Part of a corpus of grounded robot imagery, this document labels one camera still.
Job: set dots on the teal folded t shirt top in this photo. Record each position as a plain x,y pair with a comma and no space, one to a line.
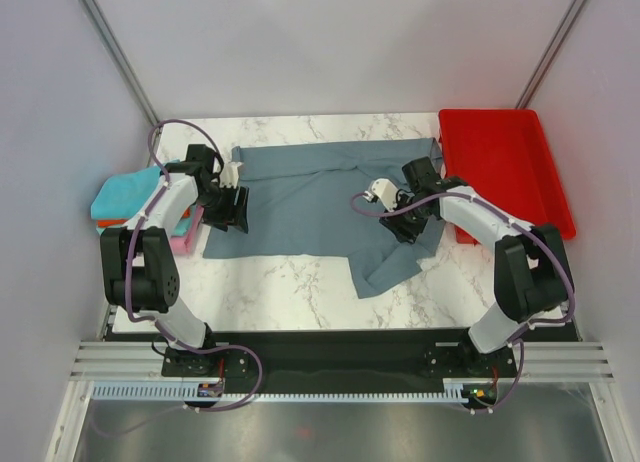
123,195

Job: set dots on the orange folded t shirt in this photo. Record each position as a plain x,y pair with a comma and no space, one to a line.
105,223

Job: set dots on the white cable duct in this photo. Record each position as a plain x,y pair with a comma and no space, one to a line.
470,389
184,391

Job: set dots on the right white cable duct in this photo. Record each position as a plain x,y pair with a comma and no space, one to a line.
470,389

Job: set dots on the pink folded t shirt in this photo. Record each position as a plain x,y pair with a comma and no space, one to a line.
185,245

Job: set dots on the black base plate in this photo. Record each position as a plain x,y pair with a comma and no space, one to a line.
325,363

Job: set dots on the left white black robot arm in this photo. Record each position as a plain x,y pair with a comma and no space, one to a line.
140,274

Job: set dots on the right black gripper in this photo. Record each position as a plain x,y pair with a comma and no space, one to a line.
404,231

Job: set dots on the left aluminium corner post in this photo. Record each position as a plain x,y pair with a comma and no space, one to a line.
110,42

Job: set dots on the left white cable duct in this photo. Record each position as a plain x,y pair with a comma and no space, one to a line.
184,391

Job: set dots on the grey-blue t shirt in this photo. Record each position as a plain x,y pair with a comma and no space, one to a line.
299,204

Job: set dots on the aluminium rail frame front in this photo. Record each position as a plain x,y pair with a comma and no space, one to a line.
561,405

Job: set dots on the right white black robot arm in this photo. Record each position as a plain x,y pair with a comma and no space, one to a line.
531,270

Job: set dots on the red plastic bin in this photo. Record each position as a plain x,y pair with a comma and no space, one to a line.
504,155

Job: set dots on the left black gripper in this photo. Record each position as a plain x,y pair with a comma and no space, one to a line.
232,215

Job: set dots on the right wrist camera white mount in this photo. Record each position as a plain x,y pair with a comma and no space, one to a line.
384,191

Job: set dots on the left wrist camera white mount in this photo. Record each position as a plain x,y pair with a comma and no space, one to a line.
231,174

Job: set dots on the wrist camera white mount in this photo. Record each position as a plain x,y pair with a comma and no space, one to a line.
384,191
231,174

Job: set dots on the aluminium corner post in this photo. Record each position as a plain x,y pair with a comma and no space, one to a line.
110,42
559,37

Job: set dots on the right aluminium corner post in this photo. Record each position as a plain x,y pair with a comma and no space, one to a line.
559,37

